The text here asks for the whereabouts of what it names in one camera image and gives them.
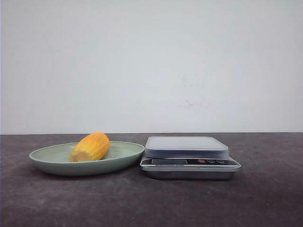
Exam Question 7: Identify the yellow corn cob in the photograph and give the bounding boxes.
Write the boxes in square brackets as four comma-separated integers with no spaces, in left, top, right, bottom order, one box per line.
[69,132,110,162]

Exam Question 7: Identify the silver digital kitchen scale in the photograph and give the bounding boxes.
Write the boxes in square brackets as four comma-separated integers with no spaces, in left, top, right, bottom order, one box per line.
[140,136,241,180]

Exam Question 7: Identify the light green plate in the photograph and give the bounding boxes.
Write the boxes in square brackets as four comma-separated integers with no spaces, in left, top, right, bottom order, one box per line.
[29,141,145,176]

